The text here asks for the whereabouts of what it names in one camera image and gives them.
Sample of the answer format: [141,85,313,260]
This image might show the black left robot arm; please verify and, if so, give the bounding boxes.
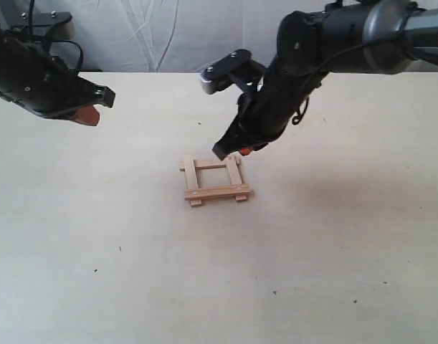
[0,20,115,126]

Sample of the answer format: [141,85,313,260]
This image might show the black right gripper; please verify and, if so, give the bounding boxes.
[212,67,321,161]

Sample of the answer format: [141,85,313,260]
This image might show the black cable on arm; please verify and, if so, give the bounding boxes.
[290,32,413,126]
[3,0,84,78]

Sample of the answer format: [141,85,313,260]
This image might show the white backdrop cloth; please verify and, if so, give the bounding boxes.
[0,0,370,74]

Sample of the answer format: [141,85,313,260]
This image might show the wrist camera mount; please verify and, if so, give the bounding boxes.
[9,11,75,40]
[200,49,267,97]

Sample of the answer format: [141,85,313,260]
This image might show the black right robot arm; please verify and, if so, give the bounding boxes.
[201,1,438,159]

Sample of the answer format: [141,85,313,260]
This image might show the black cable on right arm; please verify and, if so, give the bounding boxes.
[290,32,413,126]

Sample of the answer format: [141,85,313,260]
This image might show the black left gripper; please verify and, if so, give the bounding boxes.
[0,37,115,127]

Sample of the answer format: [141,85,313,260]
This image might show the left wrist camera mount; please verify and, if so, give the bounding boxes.
[9,11,75,40]

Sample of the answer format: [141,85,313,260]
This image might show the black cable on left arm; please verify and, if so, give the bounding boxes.
[3,0,84,78]

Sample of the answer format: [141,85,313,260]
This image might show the wooden stick with holes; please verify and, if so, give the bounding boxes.
[184,184,251,201]
[226,156,249,202]

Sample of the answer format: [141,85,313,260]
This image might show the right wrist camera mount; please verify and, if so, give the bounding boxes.
[200,49,267,97]

